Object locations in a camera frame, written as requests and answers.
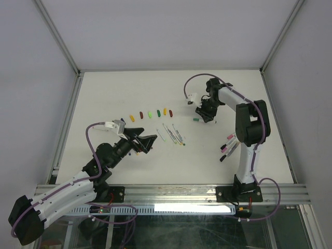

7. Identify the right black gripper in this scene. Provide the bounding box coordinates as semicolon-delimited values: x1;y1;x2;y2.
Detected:
195;98;222;122

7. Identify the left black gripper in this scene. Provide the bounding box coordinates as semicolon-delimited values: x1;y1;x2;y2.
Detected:
109;128;157;168

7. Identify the light green cap marker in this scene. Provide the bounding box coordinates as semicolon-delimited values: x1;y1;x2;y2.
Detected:
156;129;166;142

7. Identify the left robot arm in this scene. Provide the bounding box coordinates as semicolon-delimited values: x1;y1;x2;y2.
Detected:
8;120;158;245

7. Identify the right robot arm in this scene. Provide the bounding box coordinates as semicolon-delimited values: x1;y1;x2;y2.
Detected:
196;78;271;201

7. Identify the pink cap marker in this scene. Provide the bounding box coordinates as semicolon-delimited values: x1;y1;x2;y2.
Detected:
227;133;236;140

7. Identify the magenta cap marker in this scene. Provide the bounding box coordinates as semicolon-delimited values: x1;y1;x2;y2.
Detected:
220;137;238;153

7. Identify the black cap marker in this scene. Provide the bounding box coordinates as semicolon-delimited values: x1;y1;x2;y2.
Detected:
220;142;240;162

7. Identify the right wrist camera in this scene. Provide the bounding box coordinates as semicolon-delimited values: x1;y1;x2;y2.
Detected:
186;93;202;107

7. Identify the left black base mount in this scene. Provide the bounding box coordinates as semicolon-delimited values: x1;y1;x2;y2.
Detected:
92;182;125;203

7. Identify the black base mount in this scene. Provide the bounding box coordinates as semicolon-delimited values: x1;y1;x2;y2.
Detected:
92;182;125;203
216;175;263;205

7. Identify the white slotted cable duct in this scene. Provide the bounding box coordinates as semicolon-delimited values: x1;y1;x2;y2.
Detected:
68;203;236;216

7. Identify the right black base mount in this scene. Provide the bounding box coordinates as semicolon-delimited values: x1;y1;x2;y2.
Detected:
216;175;263;205

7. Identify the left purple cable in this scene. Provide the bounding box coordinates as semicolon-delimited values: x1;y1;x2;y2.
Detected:
10;121;140;249

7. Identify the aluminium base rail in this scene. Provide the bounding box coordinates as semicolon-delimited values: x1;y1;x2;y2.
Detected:
33;184;311;208

